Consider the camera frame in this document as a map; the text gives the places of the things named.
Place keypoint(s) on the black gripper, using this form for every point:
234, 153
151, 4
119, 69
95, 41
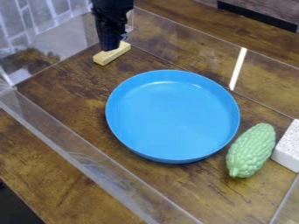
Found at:
111, 29

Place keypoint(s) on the yellow wooden block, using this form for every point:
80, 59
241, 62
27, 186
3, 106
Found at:
104, 57

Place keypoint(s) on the blue round tray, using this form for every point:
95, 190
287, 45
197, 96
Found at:
172, 116

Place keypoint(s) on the white speckled foam block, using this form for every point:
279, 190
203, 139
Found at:
286, 153

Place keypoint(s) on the dark baseboard strip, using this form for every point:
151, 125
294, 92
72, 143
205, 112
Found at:
277, 22

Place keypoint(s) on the green bumpy gourd toy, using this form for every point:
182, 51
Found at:
251, 150

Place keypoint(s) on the clear acrylic enclosure wall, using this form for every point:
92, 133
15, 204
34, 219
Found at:
63, 161

